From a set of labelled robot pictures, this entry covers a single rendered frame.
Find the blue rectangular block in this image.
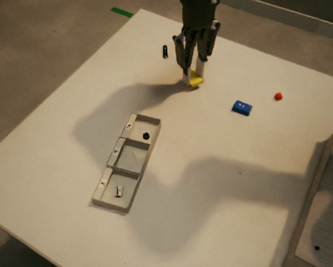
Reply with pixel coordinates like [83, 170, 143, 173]
[232, 100, 252, 116]

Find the black hex nut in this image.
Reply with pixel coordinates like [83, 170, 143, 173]
[143, 133, 150, 140]

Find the beige rack of three bins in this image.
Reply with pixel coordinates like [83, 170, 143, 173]
[92, 113, 162, 214]

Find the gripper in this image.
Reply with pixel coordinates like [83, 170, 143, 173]
[172, 5, 221, 86]

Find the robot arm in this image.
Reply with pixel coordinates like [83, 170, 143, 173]
[180, 0, 221, 11]

